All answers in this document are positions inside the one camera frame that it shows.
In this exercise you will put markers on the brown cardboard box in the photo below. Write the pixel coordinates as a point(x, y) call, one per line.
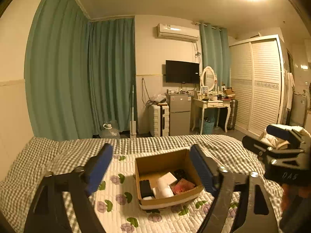
point(152, 167)

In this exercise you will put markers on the silver mini fridge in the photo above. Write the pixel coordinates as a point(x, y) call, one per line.
point(179, 114)

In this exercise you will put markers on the black remote control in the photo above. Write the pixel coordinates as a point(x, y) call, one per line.
point(180, 174)

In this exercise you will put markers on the white floral quilted mat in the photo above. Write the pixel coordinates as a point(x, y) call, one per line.
point(117, 207)

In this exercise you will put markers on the white bottle red cap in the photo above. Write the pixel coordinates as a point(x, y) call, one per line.
point(164, 191)

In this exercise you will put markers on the teal curtain left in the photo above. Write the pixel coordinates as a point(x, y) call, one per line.
point(78, 74)

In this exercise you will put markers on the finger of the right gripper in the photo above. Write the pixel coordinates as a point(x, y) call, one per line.
point(262, 149)
point(294, 135)

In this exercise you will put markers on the white suitcase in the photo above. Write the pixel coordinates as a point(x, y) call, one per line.
point(159, 120)

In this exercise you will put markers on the teal curtain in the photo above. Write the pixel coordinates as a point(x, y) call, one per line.
point(216, 52)
point(78, 74)

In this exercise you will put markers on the white louvered wardrobe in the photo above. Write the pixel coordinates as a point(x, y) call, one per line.
point(257, 78)

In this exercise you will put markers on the white square box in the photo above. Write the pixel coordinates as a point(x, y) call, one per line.
point(167, 179)

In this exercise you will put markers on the teal waste basket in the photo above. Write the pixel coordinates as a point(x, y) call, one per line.
point(208, 125)

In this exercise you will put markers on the clear water jug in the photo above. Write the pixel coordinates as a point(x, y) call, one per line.
point(109, 132)

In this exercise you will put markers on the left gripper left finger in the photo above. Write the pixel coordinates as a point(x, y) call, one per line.
point(47, 212)

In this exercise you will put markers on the black rectangular box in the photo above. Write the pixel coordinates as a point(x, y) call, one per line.
point(145, 189)

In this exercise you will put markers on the white oval vanity mirror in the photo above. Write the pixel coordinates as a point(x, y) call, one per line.
point(208, 78)

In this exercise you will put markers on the white air conditioner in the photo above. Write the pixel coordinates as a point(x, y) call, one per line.
point(177, 32)

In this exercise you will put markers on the teal curtain right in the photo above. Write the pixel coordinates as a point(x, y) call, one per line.
point(216, 52)

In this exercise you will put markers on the dark suitcase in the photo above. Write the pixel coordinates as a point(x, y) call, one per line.
point(233, 114)

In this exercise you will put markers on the black wall television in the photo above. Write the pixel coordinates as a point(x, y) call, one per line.
point(182, 72)

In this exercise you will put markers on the white rounded speaker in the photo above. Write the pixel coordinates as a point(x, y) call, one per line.
point(148, 198)

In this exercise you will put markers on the green checkered bedsheet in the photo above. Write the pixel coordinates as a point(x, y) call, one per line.
point(41, 155)

